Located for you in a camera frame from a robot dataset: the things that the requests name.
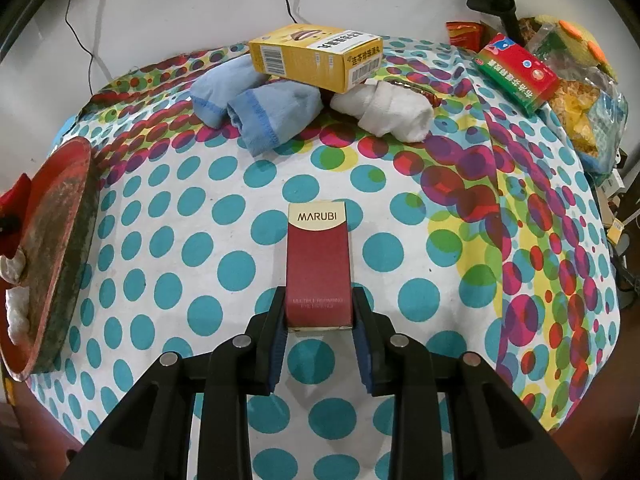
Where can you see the clear bag of yellow snacks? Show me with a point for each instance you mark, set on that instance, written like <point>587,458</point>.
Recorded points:
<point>585,115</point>

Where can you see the yellow medicine box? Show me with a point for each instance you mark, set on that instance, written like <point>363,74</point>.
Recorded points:
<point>300,60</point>

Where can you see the polka dot tablecloth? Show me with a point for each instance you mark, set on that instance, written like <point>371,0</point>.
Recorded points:
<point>200,210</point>

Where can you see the green and red medicine box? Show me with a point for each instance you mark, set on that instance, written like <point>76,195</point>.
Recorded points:
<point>515,72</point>

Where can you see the crumpled clear plastic bag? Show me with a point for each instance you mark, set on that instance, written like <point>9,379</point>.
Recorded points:
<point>11,266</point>

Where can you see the maroon cosmetics box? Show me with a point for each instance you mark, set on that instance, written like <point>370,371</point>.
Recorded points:
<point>320,270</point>

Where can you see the white sock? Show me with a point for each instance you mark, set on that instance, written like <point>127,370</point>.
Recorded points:
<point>17,315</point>
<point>390,110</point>

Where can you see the round red tray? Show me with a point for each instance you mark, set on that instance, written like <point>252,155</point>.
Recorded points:
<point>60,240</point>

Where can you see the yellow packet with orange dots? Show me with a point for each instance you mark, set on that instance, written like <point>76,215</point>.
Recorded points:
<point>575,45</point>

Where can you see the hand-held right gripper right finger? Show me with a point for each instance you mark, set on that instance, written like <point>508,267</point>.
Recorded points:
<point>362,355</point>

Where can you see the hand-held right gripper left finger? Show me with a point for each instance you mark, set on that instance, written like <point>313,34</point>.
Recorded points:
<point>277,355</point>

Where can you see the red snack packet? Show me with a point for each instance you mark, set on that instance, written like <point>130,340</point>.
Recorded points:
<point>465,35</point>

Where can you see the light blue sock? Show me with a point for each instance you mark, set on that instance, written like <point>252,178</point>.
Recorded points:
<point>220,85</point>
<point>270,115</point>

